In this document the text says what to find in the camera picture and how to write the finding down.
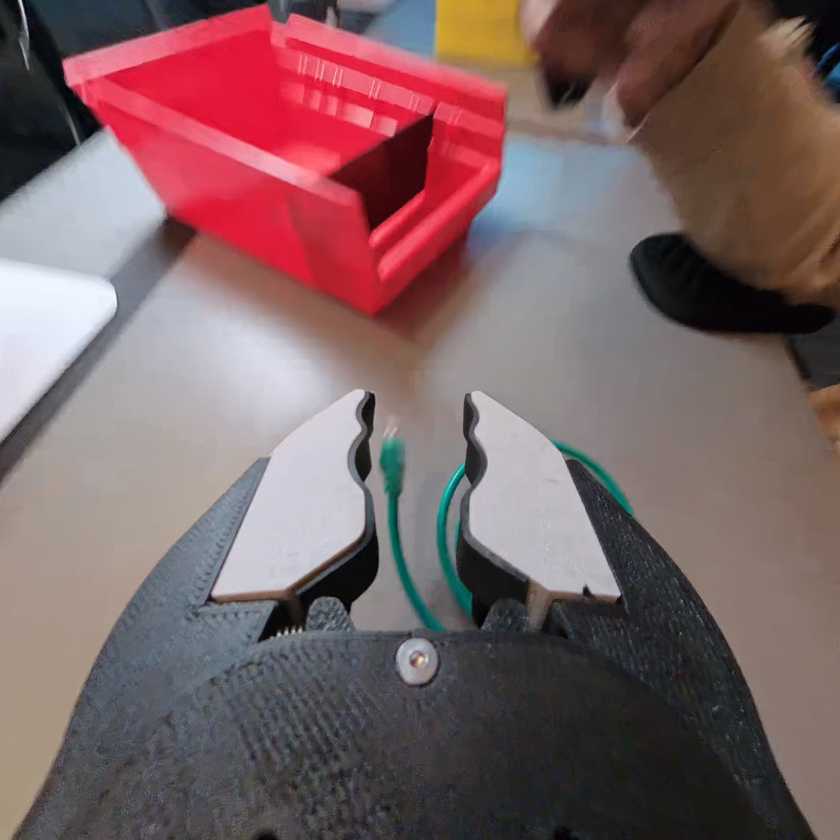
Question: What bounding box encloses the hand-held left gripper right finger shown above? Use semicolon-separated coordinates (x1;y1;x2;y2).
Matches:
456;390;623;631

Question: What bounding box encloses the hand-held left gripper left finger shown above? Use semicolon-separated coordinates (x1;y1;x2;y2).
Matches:
209;389;382;608

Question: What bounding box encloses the green ethernet cable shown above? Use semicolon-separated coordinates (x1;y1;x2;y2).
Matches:
379;416;636;634

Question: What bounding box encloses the person's right hand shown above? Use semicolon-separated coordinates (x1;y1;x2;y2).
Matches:
525;0;746;129

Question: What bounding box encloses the yellow plastic storage bin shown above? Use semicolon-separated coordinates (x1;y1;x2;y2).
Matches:
434;0;540;68

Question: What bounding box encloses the black padded chair armrest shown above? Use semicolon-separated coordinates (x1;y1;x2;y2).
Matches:
629;233;836;336

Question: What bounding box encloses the white flat board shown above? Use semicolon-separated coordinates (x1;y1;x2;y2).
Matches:
0;258;119;444

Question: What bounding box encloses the red plastic storage bin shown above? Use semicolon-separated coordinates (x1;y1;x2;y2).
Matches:
62;5;509;317

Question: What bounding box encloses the black chair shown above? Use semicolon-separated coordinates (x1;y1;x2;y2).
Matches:
0;0;109;201

